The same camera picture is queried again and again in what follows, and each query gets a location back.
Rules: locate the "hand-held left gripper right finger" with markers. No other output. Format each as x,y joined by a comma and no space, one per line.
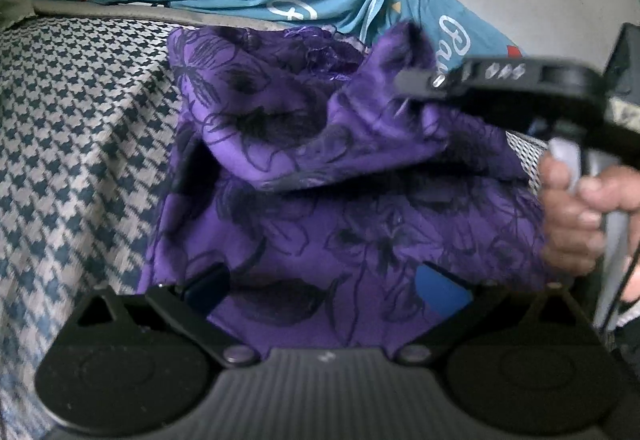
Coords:
440,292

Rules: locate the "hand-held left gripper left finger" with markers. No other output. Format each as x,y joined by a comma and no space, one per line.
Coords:
207,289

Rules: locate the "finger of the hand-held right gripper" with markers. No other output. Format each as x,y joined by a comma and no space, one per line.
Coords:
435,80

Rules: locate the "person's right hand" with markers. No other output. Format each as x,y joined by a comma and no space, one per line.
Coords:
565,230

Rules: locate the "purple floral garment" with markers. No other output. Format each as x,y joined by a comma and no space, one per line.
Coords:
300,195

